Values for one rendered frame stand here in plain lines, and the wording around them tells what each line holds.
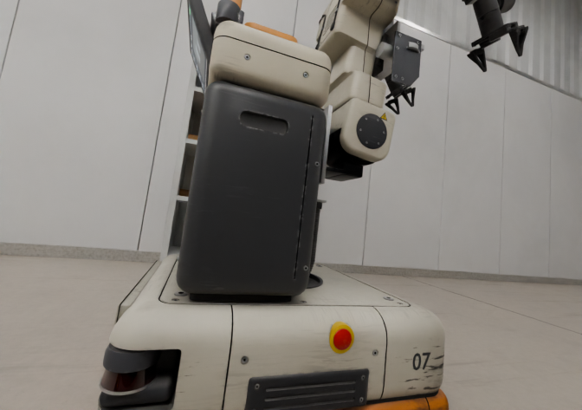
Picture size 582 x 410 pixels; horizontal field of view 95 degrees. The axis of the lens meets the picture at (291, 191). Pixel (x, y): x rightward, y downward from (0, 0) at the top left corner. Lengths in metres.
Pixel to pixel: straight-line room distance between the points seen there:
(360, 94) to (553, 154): 4.73
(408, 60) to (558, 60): 5.15
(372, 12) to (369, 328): 0.88
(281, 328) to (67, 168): 2.17
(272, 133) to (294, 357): 0.40
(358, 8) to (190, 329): 0.95
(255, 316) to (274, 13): 2.79
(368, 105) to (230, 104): 0.45
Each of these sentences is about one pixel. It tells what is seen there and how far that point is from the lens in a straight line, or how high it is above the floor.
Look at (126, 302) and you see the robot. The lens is 0.58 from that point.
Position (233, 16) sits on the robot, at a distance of 0.73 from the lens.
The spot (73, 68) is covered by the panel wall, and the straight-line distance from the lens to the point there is 2.66.
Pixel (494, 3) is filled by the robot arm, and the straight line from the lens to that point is 1.13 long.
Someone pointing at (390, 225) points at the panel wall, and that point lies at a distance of 3.01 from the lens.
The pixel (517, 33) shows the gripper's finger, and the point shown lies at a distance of 1.08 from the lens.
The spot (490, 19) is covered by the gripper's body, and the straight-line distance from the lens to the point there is 1.12.
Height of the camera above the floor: 0.44
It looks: 6 degrees up
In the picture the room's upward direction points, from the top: 7 degrees clockwise
